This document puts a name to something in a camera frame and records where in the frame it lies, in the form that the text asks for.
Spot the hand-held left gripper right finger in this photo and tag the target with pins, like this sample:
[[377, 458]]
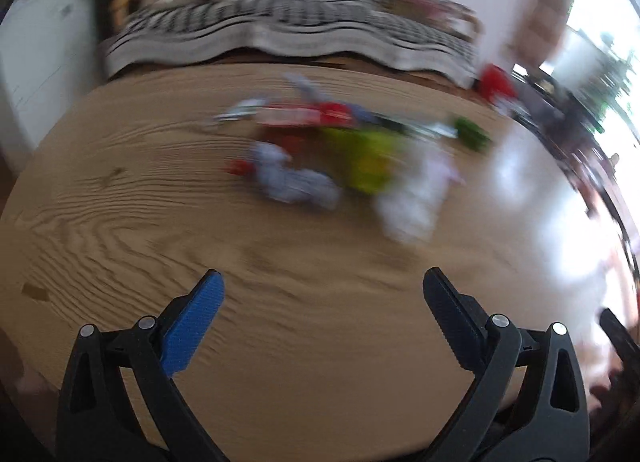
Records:
[[454, 322]]

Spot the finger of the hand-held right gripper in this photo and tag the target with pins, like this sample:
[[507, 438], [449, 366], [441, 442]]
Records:
[[619, 334]]

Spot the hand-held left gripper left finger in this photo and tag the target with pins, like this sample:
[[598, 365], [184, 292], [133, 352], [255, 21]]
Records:
[[195, 322]]

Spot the grey-white packet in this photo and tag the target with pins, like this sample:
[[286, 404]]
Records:
[[295, 184]]

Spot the yellow-green snack bag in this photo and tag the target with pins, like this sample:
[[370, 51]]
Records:
[[370, 162]]

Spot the white crumpled paper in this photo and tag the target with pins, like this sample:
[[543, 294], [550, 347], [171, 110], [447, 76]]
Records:
[[410, 202]]

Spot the small red scrap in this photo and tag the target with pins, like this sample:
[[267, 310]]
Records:
[[238, 168]]

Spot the green packet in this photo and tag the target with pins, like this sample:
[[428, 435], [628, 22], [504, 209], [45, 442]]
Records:
[[471, 133]]

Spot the dark silver wrapper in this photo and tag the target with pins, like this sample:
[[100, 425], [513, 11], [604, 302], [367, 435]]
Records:
[[425, 129]]

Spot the wheeled stroller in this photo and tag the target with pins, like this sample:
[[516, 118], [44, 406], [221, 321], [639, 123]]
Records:
[[565, 127]]

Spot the red wrapper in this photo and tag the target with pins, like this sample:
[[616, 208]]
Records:
[[300, 116]]

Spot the red object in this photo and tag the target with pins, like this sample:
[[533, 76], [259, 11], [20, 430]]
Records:
[[496, 83]]

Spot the grey-blue paper scrap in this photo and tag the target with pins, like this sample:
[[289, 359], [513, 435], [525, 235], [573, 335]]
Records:
[[305, 87]]

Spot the white cabinet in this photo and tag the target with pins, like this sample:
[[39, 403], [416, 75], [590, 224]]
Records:
[[40, 52]]

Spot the window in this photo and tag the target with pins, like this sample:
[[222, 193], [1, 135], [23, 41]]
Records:
[[605, 17]]

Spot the pink and red cloth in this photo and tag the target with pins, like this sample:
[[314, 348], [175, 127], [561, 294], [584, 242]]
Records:
[[430, 4]]

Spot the striped sofa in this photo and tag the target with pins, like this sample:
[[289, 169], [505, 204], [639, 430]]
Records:
[[300, 17]]

